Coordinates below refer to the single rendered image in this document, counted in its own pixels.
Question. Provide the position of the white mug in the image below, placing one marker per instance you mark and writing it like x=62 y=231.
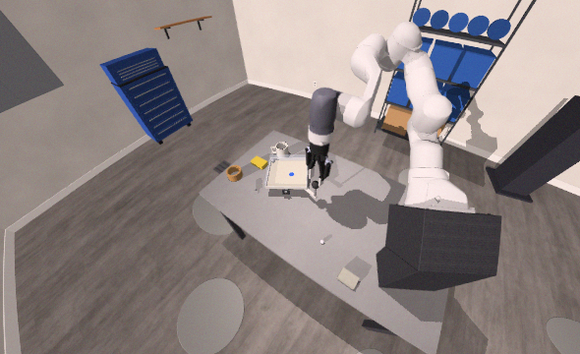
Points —
x=281 y=148

